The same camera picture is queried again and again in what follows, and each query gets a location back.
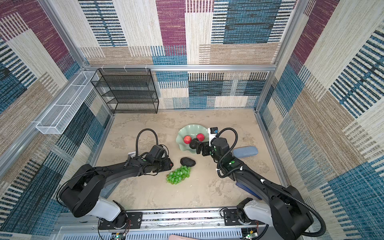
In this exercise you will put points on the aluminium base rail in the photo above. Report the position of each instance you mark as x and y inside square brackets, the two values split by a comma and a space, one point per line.
[195, 223]

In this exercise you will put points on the red fake apple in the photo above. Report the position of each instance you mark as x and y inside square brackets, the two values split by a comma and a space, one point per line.
[187, 140]

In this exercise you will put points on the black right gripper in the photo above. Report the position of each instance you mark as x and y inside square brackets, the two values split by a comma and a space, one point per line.
[205, 146]

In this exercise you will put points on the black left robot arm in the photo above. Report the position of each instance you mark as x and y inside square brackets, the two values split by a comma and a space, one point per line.
[81, 193]

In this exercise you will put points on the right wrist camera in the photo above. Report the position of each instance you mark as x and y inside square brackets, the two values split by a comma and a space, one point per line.
[212, 134]

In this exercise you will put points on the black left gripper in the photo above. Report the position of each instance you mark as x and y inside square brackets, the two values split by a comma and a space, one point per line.
[168, 165]

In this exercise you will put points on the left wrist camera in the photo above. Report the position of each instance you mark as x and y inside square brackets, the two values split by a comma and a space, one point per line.
[156, 154]

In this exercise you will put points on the black wire mesh shelf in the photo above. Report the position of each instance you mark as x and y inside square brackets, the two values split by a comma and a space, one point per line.
[127, 91]

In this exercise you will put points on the white wire mesh basket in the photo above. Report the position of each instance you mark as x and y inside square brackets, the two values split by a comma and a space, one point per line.
[62, 112]

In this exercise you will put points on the red fake peach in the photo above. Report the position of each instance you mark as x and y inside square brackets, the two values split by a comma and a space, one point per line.
[200, 137]

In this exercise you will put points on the green scalloped fruit bowl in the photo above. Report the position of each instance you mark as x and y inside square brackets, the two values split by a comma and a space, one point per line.
[192, 131]

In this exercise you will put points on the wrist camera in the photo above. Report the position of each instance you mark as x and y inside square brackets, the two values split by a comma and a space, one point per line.
[156, 154]
[212, 134]

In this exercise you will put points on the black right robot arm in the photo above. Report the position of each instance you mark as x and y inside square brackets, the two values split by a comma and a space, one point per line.
[282, 208]

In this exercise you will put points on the blue-grey oblong case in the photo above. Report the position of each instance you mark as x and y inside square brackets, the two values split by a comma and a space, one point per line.
[245, 152]

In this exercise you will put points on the blue plastic crate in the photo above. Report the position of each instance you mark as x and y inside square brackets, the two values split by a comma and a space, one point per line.
[248, 190]

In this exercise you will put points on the dark fake avocado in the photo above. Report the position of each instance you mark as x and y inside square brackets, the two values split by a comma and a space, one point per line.
[194, 144]
[187, 162]

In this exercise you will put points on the green fake grape bunch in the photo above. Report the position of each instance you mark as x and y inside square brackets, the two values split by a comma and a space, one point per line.
[177, 176]

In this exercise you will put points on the grey flat box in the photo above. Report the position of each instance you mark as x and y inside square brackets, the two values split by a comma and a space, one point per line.
[107, 191]

